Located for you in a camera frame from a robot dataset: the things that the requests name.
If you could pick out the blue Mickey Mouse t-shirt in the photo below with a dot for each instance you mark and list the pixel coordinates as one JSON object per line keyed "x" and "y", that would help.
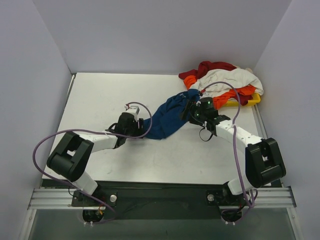
{"x": 166, "y": 120}

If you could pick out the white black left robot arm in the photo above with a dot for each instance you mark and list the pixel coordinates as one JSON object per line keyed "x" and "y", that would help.
{"x": 71, "y": 155}

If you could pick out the orange t-shirt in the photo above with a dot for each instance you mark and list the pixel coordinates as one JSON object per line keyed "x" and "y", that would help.
{"x": 220, "y": 100}

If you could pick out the white t-shirt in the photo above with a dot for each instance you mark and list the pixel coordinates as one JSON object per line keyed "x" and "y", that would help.
{"x": 237, "y": 78}

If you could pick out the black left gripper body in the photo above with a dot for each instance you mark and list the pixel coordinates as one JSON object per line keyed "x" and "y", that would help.
{"x": 140, "y": 126}

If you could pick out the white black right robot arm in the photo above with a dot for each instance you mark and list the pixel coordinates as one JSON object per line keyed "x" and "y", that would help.
{"x": 258, "y": 160}

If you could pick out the dark red t-shirt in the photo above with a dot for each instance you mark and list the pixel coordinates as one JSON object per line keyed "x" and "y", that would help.
{"x": 190, "y": 77}

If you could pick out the yellow plastic bin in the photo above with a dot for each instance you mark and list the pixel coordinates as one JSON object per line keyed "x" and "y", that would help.
{"x": 245, "y": 100}

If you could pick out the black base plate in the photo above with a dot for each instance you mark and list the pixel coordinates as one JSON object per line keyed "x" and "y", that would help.
{"x": 162, "y": 211}

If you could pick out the aluminium mounting rail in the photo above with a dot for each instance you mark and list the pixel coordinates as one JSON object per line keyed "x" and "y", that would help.
{"x": 60, "y": 198}

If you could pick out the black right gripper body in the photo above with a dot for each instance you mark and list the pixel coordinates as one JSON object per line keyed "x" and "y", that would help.
{"x": 187, "y": 109}

